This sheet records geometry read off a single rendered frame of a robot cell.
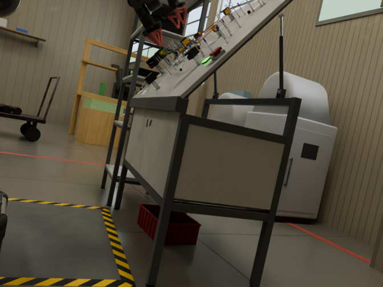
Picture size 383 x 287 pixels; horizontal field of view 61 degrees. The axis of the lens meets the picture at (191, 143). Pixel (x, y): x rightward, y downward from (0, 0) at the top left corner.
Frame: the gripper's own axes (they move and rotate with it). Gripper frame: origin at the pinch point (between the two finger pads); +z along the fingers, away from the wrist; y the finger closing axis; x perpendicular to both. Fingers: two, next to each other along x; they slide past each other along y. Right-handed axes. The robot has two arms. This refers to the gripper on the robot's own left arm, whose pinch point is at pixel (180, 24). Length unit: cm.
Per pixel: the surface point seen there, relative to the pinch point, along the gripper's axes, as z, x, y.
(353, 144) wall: 130, -211, 68
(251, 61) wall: 3, -276, 243
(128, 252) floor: 106, 53, 36
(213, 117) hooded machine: 64, -169, 234
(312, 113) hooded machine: 85, -178, 81
